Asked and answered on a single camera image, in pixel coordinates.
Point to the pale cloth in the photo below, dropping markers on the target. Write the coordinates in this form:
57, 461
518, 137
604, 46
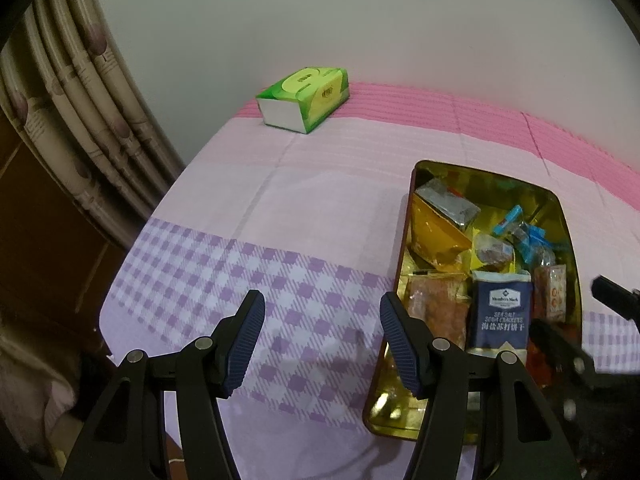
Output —
35, 400

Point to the small blue candy packet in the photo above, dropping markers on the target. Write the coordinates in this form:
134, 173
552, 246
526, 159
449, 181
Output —
510, 220

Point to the clear packet of nut bars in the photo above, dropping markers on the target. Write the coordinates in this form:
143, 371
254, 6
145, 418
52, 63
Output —
550, 290

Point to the orange snack packet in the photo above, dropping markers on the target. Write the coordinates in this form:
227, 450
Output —
435, 240

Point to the pink purple checked tablecloth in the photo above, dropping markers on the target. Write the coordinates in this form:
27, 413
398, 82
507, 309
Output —
300, 200

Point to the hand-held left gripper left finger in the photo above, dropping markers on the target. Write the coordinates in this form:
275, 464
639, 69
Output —
242, 345

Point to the grey green square snack packet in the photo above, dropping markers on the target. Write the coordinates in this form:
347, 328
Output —
450, 207

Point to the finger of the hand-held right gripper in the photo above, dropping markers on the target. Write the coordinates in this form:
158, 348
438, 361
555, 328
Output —
620, 300
560, 347

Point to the clear packet of pastry bars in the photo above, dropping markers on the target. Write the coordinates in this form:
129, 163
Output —
440, 305

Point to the yellow clear snack packet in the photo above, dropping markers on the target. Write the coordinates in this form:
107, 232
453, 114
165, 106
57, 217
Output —
492, 255

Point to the brown wooden cabinet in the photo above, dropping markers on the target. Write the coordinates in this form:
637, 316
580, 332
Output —
50, 260

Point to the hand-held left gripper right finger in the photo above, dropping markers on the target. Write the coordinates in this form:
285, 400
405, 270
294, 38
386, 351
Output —
400, 345

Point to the patterned beige curtain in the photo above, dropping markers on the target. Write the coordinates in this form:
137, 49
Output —
75, 85

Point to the green tissue box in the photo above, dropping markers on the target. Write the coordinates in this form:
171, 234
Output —
310, 95

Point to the navy blue cracker packet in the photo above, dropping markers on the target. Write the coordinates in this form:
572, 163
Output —
500, 310

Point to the gold metal tin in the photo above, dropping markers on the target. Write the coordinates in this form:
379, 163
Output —
395, 410

